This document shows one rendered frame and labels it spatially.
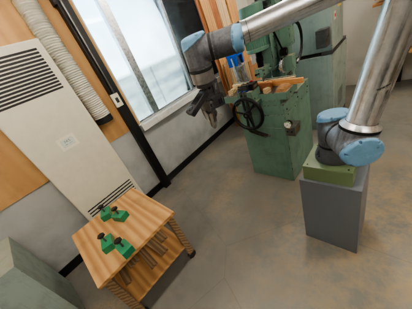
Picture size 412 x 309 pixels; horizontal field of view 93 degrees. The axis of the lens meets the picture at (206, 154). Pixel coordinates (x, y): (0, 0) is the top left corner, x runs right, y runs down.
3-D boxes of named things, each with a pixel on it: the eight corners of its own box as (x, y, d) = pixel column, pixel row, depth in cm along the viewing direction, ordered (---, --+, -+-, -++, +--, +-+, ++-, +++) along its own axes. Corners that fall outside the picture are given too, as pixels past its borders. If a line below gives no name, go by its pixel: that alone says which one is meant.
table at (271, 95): (219, 108, 185) (217, 102, 182) (236, 94, 201) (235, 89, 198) (282, 105, 143) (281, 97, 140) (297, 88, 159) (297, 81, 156)
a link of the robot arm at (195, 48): (205, 30, 64) (176, 40, 66) (214, 70, 71) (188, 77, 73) (206, 27, 71) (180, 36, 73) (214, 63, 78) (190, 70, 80)
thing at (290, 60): (282, 72, 169) (281, 57, 163) (286, 69, 173) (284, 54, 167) (294, 70, 163) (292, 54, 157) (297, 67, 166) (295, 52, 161)
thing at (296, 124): (285, 135, 163) (284, 127, 159) (291, 128, 170) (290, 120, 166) (295, 136, 158) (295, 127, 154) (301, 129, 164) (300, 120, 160)
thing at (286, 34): (281, 47, 161) (278, 27, 154) (285, 45, 166) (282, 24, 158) (291, 45, 155) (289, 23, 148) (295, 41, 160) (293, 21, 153)
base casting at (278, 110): (238, 115, 188) (236, 106, 183) (266, 91, 218) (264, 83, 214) (285, 115, 157) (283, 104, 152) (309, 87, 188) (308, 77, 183)
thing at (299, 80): (243, 89, 186) (242, 85, 184) (244, 89, 187) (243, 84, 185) (303, 83, 149) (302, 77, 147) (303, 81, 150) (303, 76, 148)
